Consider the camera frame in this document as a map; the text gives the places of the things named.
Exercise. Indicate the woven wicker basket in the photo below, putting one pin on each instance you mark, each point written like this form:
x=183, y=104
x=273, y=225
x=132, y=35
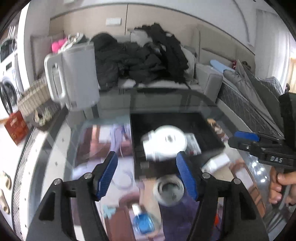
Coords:
x=36, y=105

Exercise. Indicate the pile of black clothes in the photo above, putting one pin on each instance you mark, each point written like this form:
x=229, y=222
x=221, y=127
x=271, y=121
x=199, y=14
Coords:
x=160, y=57

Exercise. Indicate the large white round jar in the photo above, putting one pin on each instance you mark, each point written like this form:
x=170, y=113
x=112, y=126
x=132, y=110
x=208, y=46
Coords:
x=163, y=143

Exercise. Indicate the grey quilted blanket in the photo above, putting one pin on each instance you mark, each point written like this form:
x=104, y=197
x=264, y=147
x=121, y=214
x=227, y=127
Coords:
x=252, y=100

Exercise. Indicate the small grey round cap container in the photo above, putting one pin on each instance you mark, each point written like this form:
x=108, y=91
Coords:
x=168, y=190

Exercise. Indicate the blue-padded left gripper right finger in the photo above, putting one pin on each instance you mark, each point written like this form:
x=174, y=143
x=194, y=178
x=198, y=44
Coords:
x=241, y=219

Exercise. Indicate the light blue cloth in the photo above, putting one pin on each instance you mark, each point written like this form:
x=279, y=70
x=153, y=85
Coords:
x=219, y=66

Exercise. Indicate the red gift box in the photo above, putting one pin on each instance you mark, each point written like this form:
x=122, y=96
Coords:
x=16, y=127

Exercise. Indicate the white washing machine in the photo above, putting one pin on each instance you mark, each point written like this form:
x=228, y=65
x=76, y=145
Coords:
x=11, y=84

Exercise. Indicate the grey sofa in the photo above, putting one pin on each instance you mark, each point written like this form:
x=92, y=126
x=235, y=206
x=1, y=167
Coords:
x=80, y=38

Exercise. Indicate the black cardboard storage box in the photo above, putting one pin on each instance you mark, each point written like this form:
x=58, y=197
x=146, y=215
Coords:
x=142, y=123

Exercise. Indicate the white rectangular box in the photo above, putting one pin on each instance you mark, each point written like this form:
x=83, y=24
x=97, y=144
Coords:
x=193, y=147

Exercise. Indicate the anime print table mat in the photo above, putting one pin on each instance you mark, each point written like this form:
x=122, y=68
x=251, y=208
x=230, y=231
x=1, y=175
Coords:
x=129, y=210

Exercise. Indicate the pink plush item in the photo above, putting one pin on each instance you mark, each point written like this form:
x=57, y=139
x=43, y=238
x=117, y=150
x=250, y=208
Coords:
x=57, y=45

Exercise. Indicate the white electric kettle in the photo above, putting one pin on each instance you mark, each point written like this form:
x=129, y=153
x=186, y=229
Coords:
x=71, y=77

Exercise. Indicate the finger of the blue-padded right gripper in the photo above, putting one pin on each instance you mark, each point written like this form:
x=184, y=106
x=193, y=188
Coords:
x=243, y=140

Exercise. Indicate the person's right hand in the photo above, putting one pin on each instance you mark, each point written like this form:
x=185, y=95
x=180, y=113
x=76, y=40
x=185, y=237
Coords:
x=277, y=182

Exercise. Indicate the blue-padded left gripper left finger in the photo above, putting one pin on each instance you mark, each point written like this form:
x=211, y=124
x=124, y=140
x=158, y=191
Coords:
x=53, y=218

